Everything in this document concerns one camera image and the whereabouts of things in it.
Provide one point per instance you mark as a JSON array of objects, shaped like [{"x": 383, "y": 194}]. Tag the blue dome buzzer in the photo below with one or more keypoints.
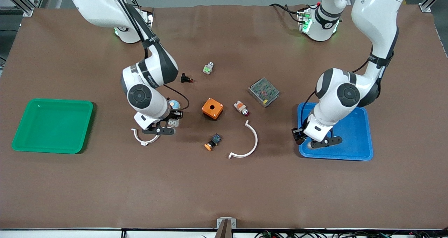
[{"x": 176, "y": 105}]

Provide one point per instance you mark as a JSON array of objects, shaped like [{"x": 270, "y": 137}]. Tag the large white semicircular clamp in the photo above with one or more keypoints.
[{"x": 256, "y": 140}]

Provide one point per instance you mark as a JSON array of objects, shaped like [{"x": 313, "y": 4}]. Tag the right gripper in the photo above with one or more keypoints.
[{"x": 176, "y": 115}]

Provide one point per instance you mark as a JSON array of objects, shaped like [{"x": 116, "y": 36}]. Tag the black cylindrical capacitor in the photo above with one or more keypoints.
[{"x": 299, "y": 140}]

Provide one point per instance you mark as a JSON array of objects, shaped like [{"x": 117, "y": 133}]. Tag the green white push button switch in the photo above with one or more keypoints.
[{"x": 208, "y": 68}]

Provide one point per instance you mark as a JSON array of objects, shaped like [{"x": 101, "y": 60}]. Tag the white circuit breaker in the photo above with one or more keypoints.
[{"x": 173, "y": 123}]

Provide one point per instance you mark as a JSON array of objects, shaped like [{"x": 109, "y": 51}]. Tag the blue plastic tray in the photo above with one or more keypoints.
[{"x": 353, "y": 143}]

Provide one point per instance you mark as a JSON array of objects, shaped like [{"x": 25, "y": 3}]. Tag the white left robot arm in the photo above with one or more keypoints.
[{"x": 374, "y": 14}]

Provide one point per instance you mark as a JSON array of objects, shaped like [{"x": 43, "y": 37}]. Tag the small white semicircular clamp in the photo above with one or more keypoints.
[{"x": 144, "y": 143}]

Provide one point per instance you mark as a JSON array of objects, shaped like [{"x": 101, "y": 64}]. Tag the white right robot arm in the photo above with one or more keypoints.
[{"x": 98, "y": 7}]

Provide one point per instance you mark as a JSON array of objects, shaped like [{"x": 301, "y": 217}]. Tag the orange push button box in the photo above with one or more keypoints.
[{"x": 217, "y": 108}]

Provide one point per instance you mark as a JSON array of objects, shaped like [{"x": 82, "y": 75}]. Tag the green plastic tray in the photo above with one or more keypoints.
[{"x": 52, "y": 126}]

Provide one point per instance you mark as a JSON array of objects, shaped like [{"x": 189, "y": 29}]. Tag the yellow mushroom push button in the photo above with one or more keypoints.
[{"x": 216, "y": 139}]

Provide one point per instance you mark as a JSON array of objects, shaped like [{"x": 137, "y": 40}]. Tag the red pilot lamp orange body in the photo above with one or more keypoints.
[{"x": 239, "y": 106}]

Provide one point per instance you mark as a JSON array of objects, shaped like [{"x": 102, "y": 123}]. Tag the metal mesh power supply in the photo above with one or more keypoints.
[{"x": 264, "y": 91}]

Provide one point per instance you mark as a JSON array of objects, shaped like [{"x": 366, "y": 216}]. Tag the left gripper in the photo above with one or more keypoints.
[{"x": 298, "y": 134}]

